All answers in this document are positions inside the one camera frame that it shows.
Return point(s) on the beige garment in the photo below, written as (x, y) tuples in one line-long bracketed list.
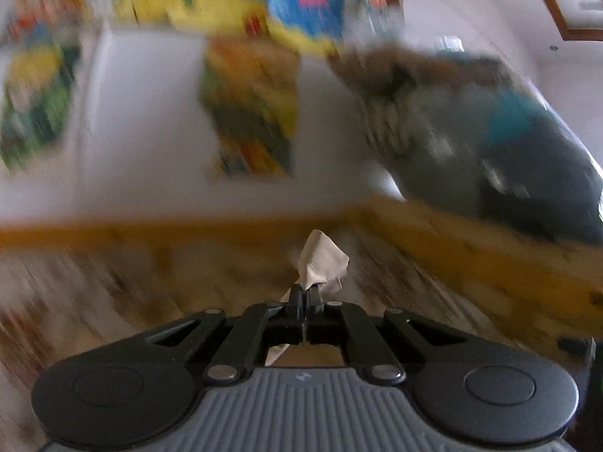
[(325, 256)]

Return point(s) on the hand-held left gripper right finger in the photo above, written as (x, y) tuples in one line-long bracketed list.
[(313, 297)]

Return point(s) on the wooden bed frame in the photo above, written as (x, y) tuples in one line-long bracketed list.
[(471, 249)]

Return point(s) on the yellow and blue wall poster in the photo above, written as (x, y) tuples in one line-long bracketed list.
[(245, 0)]

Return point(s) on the floral bedsheet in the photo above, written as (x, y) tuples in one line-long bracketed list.
[(94, 287)]

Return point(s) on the orange floral wall poster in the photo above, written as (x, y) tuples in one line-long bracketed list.
[(254, 108)]

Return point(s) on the brown fuzzy cloth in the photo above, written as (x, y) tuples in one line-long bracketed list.
[(377, 63)]

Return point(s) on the green floral wall poster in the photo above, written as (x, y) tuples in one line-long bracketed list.
[(35, 103)]

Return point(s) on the grey patterned fabric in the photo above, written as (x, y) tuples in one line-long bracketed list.
[(414, 136)]

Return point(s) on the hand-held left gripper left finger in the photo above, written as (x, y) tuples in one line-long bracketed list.
[(295, 297)]

